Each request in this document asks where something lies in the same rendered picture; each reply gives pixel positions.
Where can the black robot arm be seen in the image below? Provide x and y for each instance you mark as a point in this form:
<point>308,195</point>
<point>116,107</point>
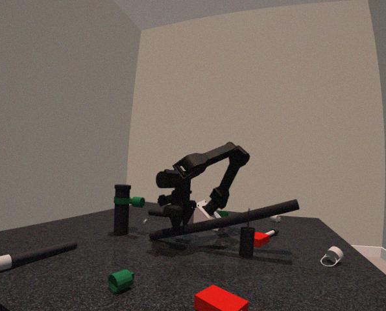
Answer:
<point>195,164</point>

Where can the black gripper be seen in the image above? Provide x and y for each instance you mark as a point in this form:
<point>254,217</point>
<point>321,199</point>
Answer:
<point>182,208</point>

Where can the small white cylinder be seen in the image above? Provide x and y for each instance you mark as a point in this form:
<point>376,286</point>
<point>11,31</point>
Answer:
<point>275,218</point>

